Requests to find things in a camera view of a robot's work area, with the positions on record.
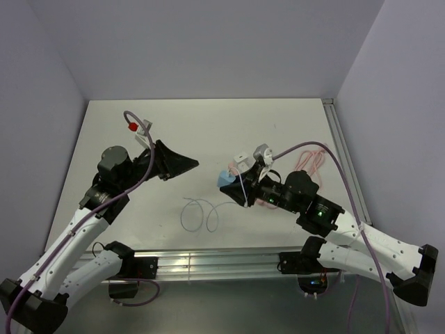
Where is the pink power strip cord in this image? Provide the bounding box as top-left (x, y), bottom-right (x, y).
top-left (297, 142), bottom-right (330, 180)

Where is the thin blue charging cable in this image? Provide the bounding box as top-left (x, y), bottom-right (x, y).
top-left (180, 166), bottom-right (251, 233)

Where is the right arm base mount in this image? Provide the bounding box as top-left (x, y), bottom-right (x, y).
top-left (277, 251), bottom-right (341, 298)

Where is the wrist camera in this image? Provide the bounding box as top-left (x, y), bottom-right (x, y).
top-left (253, 143), bottom-right (273, 180)
top-left (128, 122), bottom-right (150, 148)

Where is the blue charger plug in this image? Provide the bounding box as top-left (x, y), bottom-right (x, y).
top-left (217, 170), bottom-right (236, 188)

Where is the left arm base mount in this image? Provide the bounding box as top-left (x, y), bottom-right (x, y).
top-left (108, 257), bottom-right (161, 305)

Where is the pink power strip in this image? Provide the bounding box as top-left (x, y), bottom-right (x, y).
top-left (256, 200), bottom-right (277, 209)

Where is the white charger plug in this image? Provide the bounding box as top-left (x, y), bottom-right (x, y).
top-left (229, 152), bottom-right (254, 175)

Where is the aluminium frame rail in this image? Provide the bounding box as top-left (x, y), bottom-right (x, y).
top-left (20, 99), bottom-right (418, 334)

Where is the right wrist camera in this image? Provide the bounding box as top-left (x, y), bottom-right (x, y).
top-left (253, 143), bottom-right (273, 180)

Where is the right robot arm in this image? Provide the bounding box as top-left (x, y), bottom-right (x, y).
top-left (220, 166), bottom-right (438, 307)

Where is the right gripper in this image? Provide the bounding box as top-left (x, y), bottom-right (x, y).
top-left (220, 160), bottom-right (300, 213)

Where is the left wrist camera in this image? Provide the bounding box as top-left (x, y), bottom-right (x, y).
top-left (128, 122), bottom-right (150, 148)

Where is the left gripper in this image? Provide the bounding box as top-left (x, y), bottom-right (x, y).
top-left (119, 139), bottom-right (199, 191)

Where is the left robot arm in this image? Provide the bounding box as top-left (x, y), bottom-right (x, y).
top-left (1, 140), bottom-right (199, 333)

